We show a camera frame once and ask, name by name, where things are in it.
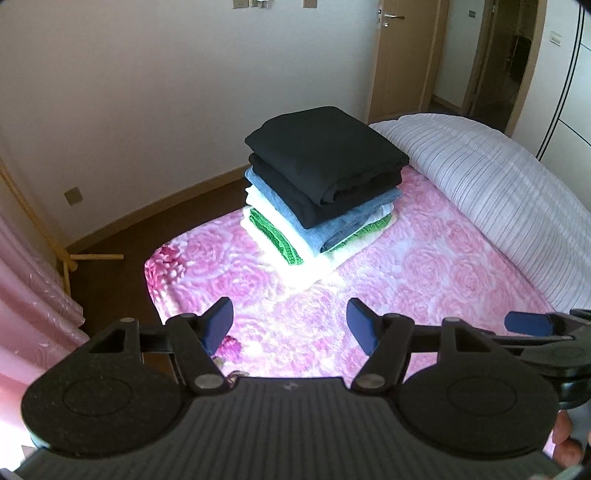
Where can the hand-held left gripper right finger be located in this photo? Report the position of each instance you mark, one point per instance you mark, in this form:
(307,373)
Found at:
(362,325)

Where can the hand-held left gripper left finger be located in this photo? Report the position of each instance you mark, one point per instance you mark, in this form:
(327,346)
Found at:
(217,323)

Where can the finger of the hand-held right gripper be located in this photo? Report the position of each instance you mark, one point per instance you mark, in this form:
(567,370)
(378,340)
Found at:
(528,323)

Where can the black garment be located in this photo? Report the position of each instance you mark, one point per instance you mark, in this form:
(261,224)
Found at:
(286,189)
(323,147)

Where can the person's right hand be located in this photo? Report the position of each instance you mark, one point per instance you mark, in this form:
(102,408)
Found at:
(563,429)

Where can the pink floral bed sheet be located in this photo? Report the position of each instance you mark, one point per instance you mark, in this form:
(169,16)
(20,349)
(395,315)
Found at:
(415,277)

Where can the folded white towel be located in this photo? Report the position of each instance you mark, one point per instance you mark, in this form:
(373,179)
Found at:
(318,265)

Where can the folded green knit garment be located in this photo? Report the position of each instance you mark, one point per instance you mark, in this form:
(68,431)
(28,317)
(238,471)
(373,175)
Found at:
(277,240)

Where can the folded blue garment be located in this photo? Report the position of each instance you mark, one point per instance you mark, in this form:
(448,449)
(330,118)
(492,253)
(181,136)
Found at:
(300,230)

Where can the folded white garment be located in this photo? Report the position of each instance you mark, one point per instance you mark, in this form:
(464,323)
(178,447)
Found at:
(254,196)

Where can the striped lilac quilt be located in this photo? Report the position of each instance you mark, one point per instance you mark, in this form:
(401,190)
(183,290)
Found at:
(498,184)

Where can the folded black garment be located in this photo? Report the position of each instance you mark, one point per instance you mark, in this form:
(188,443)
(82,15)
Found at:
(286,189)

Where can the wooden stand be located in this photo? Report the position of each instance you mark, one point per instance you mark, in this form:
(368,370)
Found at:
(64,256)

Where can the pink curtain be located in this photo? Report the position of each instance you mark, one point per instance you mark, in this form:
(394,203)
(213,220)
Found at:
(32,286)

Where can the white wardrobe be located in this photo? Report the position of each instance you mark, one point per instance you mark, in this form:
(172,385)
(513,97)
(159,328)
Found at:
(572,92)

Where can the open wooden doorway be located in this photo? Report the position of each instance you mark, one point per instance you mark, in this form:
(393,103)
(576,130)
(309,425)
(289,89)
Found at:
(503,60)

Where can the wooden door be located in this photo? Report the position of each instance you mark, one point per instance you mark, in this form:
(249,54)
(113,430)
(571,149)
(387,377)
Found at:
(406,60)

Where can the brass wall socket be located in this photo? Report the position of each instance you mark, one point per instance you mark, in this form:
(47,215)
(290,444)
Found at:
(73,197)

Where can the white wall switch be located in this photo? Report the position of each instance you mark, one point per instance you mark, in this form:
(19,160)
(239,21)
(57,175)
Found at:
(556,38)

